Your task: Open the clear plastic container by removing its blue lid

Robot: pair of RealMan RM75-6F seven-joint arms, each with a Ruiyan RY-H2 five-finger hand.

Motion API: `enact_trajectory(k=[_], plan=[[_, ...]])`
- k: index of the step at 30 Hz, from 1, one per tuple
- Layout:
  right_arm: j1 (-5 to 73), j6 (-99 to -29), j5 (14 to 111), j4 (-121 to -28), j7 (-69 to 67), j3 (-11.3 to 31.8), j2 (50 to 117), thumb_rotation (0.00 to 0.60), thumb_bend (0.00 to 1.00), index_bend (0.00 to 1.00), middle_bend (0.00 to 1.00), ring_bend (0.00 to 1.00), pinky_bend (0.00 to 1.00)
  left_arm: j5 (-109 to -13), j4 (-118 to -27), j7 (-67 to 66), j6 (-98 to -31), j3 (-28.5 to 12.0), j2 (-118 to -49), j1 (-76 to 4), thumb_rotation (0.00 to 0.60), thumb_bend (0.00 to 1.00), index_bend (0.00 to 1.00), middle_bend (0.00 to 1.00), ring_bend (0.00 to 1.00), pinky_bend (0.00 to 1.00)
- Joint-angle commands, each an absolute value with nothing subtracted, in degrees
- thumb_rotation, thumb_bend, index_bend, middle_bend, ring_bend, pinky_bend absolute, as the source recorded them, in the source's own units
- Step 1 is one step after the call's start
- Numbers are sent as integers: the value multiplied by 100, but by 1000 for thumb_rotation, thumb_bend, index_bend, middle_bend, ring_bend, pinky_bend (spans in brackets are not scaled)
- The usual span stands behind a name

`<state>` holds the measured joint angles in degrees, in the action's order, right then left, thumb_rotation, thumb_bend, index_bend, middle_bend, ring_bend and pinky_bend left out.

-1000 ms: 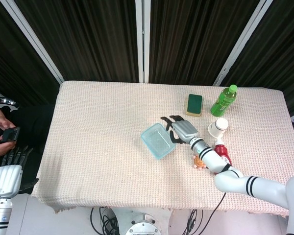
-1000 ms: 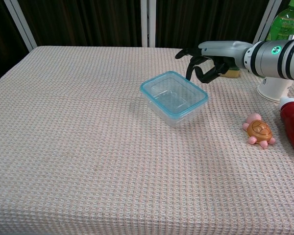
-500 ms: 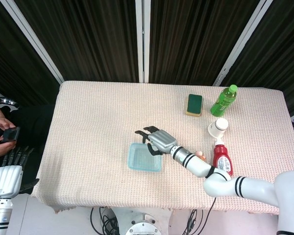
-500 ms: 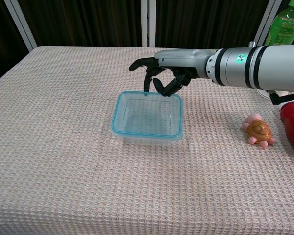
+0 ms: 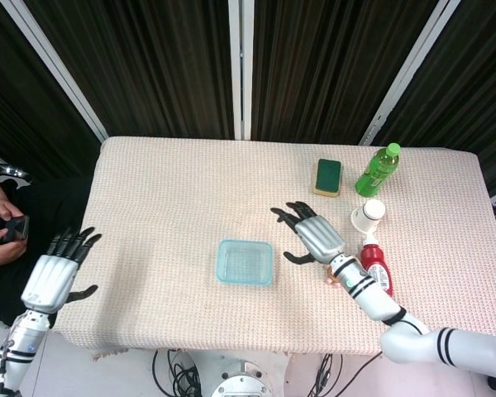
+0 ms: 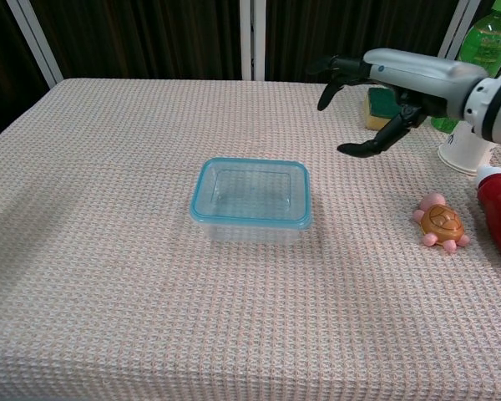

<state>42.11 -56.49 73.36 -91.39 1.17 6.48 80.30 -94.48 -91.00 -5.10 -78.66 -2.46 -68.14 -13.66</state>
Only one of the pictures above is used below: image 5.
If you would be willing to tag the person's right bare hand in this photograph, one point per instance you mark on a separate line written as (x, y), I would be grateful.
(0, 252)

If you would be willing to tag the person's left bare hand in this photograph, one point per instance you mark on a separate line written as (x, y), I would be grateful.
(2, 207)

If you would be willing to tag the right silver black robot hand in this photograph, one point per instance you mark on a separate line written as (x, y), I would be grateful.
(318, 237)

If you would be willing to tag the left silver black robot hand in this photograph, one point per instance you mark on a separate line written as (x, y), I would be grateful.
(51, 281)

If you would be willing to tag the black smartphone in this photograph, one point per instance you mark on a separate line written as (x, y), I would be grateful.
(16, 229)

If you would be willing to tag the teal container lid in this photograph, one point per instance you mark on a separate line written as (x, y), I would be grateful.
(244, 258)

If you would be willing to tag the clear plastic container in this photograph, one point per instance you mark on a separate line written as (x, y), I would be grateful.
(244, 283)

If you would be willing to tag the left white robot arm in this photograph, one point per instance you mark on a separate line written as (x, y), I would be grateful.
(22, 343)

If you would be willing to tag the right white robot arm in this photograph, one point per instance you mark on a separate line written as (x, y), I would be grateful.
(376, 297)

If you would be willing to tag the white silver robot base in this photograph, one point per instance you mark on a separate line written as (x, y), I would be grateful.
(239, 384)

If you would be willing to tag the chrome chair part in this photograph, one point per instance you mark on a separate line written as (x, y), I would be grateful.
(14, 170)

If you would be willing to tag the orange pink turtle toy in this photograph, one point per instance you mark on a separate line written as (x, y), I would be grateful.
(334, 283)

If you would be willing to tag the white paper cup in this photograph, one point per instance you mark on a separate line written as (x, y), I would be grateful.
(370, 213)

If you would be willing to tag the red ketchup squeeze bottle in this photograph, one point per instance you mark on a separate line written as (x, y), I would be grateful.
(376, 260)

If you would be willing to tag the green yellow scrub sponge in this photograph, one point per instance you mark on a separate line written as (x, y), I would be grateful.
(328, 173)

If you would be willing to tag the green drink bottle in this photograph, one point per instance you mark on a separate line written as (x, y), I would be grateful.
(374, 173)

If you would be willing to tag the black pleated curtain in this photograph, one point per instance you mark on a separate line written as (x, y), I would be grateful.
(471, 82)
(16, 103)
(322, 62)
(149, 62)

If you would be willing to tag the pink waffle tablecloth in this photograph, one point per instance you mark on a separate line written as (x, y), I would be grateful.
(169, 207)

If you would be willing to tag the white frame post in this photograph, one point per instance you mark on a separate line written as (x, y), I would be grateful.
(240, 70)
(409, 70)
(53, 66)

